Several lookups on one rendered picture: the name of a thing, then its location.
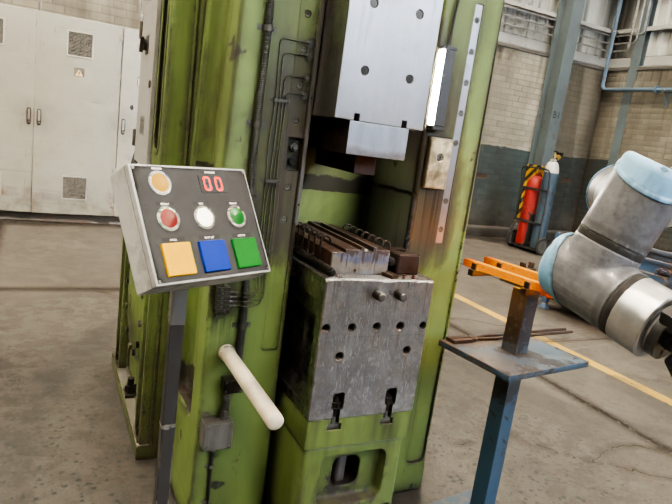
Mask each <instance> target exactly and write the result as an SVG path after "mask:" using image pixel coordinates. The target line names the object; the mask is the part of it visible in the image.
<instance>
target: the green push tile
mask: <svg viewBox="0 0 672 504"><path fill-rule="evenodd" d="M231 244H232V248H233V251H234V255H235V259H236V263H237V267H238V269H243V268H251V267H259V266H261V265H262V263H261V259H260V255H259V251H258V248H257V244H256V240H255V237H249V238H235V239H231Z"/></svg>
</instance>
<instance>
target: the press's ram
mask: <svg viewBox="0 0 672 504"><path fill-rule="evenodd" d="M443 1H444V0H326V1H325V9H324V17H323V25H322V33H321V41H320V49H319V57H318V66H317V74H316V82H315V90H314V98H313V106H312V114H311V117H321V118H332V119H343V120H352V121H359V122H366V123H372V124H379V125H386V126H392V127H399V128H406V129H409V130H418V131H422V130H423V126H424V119H425V113H426V107H427V101H428V95H429V88H430V82H431V76H432V70H433V63H434V57H435V51H436V45H437V39H438V32H439V26H440V20H441V14H442V8H443Z"/></svg>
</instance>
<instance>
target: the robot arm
mask: <svg viewBox="0 0 672 504"><path fill-rule="evenodd" d="M586 203H587V206H588V209H589V211H588V212H587V214H586V215H585V217H584V219H583V220H582V222H581V224H580V226H579V227H578V229H577V230H576V232H575V233H572V232H571V233H565V234H562V235H560V236H559V237H557V238H556V239H555V240H554V241H553V242H552V244H551V245H550V246H549V247H548V248H547V249H546V251H545V253H544V254H543V256H542V259H541V261H540V264H539V269H538V281H539V284H540V286H541V288H542V289H543V290H544V291H545V292H546V293H547V294H548V295H550V296H551V297H552V298H554V300H555V301H556V302H557V303H558V304H560V305H563V306H565V307H567V308H568V309H570V310H571V311H573V312H574V313H575V314H577V315H578V316H580V317H581V318H583V319H584V320H586V321H587V322H589V323H590V324H592V325H593V326H595V327H596V328H597V329H599V330H600V331H602V332H603V333H605V334H606V335H607V336H608V337H609V338H611V339H612V340H614V341H615V342H617V343H618V344H620V345H621V346H622V347H624V348H625V349H627V350H628V351H630V352H631V353H633V354H634V355H635V356H643V355H647V354H649V355H650V356H652V357H653V358H655V359H660V358H662V357H664V356H666V355H667V354H668V353H671V354H670V355H669V356H668V357H667V358H665V360H664V362H665V364H666V366H667V369H668V371H669V373H670V375H671V377H672V290H671V289H669V288H667V287H665V286H664V285H662V284H660V283H658V282H656V281H655V280H653V279H652V278H651V277H649V276H647V275H645V274H644V273H642V272H640V271H638V268H639V267H640V266H641V263H642V262H643V260H644V259H645V257H646V256H647V255H648V253H649V252H650V250H651V249H652V247H653V246H654V244H655V243H656V241H657V240H658V238H659V236H660V235H661V233H662V232H663V230H664V229H665V228H668V227H672V167H665V166H663V165H661V164H659V163H657V162H655V161H653V160H651V159H648V158H646V157H644V156H642V155H640V154H638V153H636V152H633V151H628V152H626V153H624V154H623V156H622V157H621V158H620V159H619V160H618V161H617V162H616V164H615V165H610V166H607V167H605V168H603V169H601V170H600V171H599V172H597V173H596V174H595V175H594V176H593V178H592V179H591V180H590V182H589V184H588V187H587V191H586Z"/></svg>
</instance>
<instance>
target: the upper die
mask: <svg viewBox="0 0 672 504"><path fill-rule="evenodd" d="M408 132H409V129H406V128H399V127H392V126H386V125H379V124H372V123H366V122H359V121H352V120H343V119H332V118H321V117H311V122H310V130H309V138H308V146H310V147H314V148H319V149H324V150H329V151H334V152H339V153H344V154H351V155H359V156H367V157H376V158H384V159H392V160H401V161H404V158H405V152H406V145H407V139H408Z"/></svg>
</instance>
